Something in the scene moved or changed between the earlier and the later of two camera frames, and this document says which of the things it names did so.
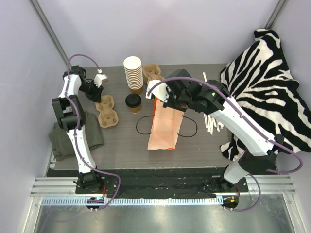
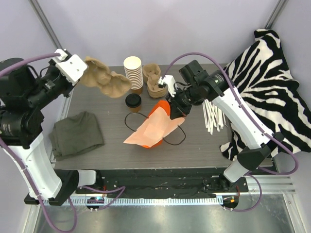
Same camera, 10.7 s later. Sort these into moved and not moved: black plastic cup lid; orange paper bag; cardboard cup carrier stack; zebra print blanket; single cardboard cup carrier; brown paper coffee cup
Moved: single cardboard cup carrier; orange paper bag
Not moved: cardboard cup carrier stack; zebra print blanket; brown paper coffee cup; black plastic cup lid
